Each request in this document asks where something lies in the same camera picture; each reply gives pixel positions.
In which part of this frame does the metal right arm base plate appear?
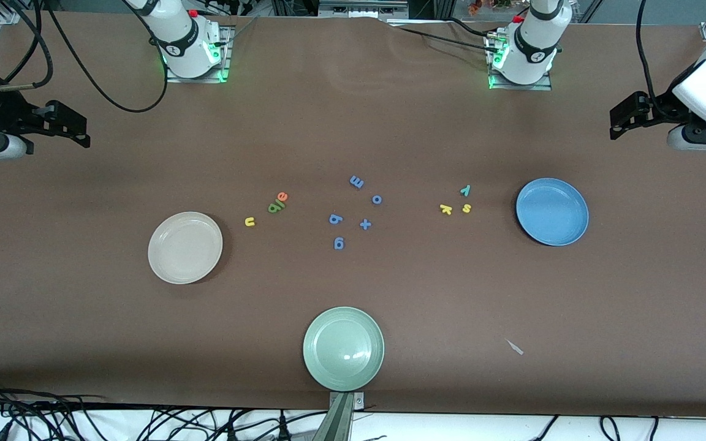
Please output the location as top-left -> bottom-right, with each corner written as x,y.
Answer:
165,24 -> 234,83

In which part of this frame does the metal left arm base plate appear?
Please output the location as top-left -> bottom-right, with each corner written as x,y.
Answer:
488,31 -> 553,91

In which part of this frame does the black base power cable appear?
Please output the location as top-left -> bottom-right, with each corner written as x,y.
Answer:
390,23 -> 504,56

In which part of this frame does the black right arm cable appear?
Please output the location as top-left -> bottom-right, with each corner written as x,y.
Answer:
0,0 -> 170,114

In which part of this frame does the grey metal box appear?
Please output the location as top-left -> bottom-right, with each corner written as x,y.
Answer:
318,0 -> 409,18

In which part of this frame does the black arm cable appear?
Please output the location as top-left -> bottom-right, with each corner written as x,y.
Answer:
635,0 -> 678,120
0,0 -> 170,114

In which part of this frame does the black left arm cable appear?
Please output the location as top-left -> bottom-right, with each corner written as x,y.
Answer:
635,0 -> 678,120

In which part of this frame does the black cable tangle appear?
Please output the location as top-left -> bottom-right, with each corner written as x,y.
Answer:
0,377 -> 329,441

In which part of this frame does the beige round plate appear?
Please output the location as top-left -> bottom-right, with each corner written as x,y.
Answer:
148,211 -> 224,285

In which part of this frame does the blue round plate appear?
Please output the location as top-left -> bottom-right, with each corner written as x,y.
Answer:
515,178 -> 590,247

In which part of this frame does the green round plate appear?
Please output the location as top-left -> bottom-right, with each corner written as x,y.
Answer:
303,306 -> 385,392

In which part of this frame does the brown table cover sheet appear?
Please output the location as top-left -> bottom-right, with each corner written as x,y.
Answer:
0,11 -> 706,418

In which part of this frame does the grey metal camera post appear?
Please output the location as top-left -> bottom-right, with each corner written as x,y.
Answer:
311,392 -> 366,441

